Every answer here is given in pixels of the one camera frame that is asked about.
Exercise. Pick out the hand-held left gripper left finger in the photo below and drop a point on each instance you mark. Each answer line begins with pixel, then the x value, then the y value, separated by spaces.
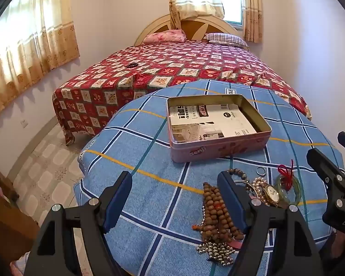
pixel 118 199

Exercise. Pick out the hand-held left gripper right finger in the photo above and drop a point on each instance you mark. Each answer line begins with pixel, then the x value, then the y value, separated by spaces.
pixel 230 204

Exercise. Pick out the gold wristwatch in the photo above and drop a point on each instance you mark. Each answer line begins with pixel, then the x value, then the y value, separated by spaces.
pixel 271 192

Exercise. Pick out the pink metal tin box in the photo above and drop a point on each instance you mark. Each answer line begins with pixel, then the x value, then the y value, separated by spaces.
pixel 218 146

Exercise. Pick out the thin silver bangle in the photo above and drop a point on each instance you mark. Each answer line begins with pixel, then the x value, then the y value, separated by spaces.
pixel 241 181

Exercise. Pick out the blue plaid cloth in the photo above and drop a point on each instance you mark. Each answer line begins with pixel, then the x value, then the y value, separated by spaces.
pixel 149 155

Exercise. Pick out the brown wooden furniture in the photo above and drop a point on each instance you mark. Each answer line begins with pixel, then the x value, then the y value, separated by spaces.
pixel 5 224

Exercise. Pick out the bed with red patterned cover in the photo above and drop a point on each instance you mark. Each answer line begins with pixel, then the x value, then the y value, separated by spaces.
pixel 175 60

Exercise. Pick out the striped pillow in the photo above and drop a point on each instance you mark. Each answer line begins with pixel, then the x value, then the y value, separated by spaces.
pixel 227 38

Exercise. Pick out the narrow beige curtain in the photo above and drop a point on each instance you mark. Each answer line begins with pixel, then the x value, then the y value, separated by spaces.
pixel 253 11

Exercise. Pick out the pink floral pillow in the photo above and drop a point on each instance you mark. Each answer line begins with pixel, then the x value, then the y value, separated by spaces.
pixel 165 36

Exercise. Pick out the cream wooden headboard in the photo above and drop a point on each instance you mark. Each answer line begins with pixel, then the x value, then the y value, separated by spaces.
pixel 161 24

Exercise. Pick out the wide beige curtain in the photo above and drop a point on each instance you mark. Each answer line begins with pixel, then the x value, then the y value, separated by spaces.
pixel 31 40

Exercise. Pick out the window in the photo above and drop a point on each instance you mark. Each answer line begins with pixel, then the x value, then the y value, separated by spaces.
pixel 233 0

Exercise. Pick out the white wall socket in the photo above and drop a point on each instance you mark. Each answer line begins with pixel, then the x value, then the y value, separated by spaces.
pixel 24 123

